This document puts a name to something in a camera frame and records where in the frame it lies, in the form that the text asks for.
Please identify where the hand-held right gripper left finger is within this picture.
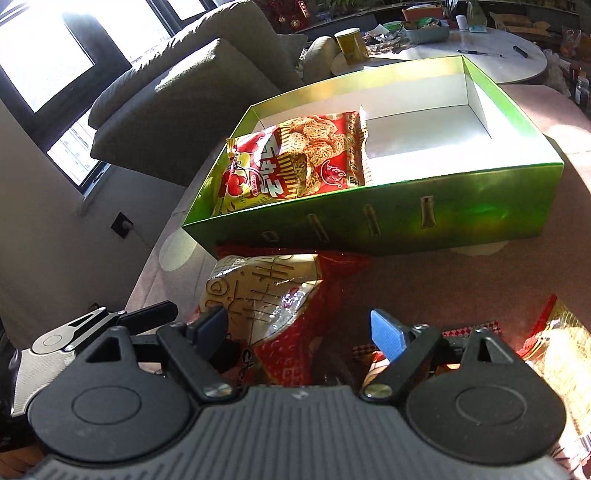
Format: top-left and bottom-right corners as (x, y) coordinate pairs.
(85, 305), (236, 401)

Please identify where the teal basket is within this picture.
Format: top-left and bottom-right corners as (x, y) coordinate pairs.
(402, 18), (451, 44)

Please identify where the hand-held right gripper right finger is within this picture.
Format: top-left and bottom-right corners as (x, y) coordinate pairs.
(360, 309), (518, 401)

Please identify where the white round table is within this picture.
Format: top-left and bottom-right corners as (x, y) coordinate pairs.
(330, 28), (548, 86)

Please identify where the red noodle snack packet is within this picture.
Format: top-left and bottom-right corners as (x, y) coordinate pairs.
(217, 111), (368, 217)

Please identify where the green cardboard box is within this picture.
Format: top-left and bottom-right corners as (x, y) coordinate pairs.
(181, 54), (565, 257)

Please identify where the red foil snack packet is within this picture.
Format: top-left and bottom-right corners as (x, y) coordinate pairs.
(216, 244), (372, 324)

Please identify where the grey sofa cushion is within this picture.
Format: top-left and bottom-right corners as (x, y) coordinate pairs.
(90, 38), (296, 185)

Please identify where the pile of crumpled wrappers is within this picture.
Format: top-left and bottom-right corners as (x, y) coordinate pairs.
(365, 23), (411, 54)

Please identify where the yellow snack packet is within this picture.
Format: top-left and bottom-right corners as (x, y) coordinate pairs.
(517, 295), (591, 439)

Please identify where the brown glass jar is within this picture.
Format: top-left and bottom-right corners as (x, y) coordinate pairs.
(573, 76), (591, 109)

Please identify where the beige and red snack packet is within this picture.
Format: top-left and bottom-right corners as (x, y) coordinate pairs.
(198, 254), (324, 387)

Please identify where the yellow can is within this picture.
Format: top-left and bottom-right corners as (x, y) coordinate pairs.
(335, 28), (370, 65)

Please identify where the grey sofa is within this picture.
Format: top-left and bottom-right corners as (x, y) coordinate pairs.
(88, 0), (342, 185)

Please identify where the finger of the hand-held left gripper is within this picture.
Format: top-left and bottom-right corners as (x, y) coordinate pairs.
(69, 301), (179, 340)

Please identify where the dark chocolate snack packet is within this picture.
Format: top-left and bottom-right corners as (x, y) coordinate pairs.
(316, 342), (363, 386)

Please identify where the dark framed window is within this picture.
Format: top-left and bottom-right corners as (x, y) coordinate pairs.
(0, 0), (218, 195)

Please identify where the red checkered snack packet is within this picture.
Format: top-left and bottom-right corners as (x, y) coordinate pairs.
(441, 320), (502, 341)

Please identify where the plastic bag of oranges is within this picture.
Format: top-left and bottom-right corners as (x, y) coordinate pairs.
(561, 28), (583, 58)

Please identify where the open cardboard box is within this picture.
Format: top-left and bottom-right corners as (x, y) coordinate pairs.
(489, 11), (552, 38)

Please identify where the wall socket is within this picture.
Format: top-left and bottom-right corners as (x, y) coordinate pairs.
(111, 212), (134, 238)

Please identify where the orange box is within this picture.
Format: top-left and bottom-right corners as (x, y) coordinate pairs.
(402, 7), (444, 21)

